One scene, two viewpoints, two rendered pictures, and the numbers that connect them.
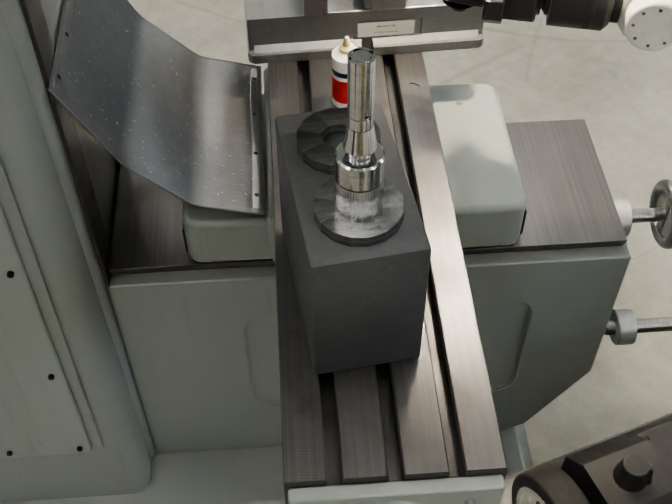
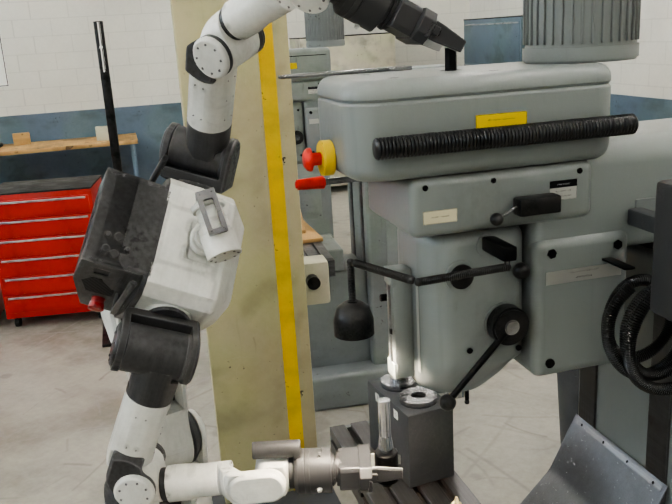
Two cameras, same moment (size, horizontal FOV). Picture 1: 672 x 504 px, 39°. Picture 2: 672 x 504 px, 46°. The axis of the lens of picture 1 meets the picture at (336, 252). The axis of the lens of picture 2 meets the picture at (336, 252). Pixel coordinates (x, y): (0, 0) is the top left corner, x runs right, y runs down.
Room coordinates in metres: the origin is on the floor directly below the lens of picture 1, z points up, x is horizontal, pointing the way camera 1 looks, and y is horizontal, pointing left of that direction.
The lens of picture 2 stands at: (2.37, -0.49, 1.97)
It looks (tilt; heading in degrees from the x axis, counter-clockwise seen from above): 16 degrees down; 169
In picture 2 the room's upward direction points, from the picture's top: 3 degrees counter-clockwise
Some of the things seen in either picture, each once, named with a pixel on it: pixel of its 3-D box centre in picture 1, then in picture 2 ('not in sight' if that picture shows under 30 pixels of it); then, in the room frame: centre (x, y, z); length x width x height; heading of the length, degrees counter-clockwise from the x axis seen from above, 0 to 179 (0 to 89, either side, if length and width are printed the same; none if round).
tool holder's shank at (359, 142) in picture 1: (360, 106); not in sight; (0.65, -0.02, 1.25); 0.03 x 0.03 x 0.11
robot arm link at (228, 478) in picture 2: not in sight; (252, 478); (0.99, -0.42, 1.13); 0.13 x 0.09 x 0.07; 79
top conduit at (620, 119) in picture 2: not in sight; (508, 135); (1.20, 0.02, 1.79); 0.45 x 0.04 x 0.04; 94
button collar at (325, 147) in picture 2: not in sight; (326, 158); (1.07, -0.25, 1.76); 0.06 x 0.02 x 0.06; 4
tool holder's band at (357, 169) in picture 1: (359, 156); not in sight; (0.65, -0.02, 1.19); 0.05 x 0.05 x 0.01
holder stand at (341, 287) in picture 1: (348, 233); (409, 424); (0.70, -0.01, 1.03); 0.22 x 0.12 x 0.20; 11
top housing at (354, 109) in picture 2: not in sight; (459, 116); (1.05, -0.01, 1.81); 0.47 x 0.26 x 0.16; 94
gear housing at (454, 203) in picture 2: not in sight; (474, 187); (1.05, 0.02, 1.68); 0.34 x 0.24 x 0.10; 94
